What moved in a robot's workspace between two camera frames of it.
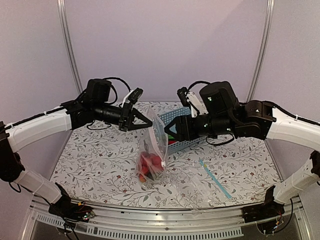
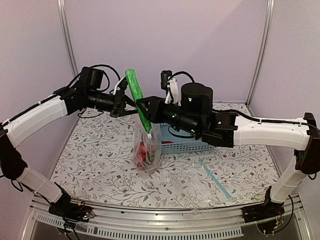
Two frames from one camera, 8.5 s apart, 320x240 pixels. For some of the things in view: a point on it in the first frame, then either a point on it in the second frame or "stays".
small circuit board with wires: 83,213 stays
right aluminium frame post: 267,22 stays
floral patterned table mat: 101,166 stays
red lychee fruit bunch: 150,164 → 141,154
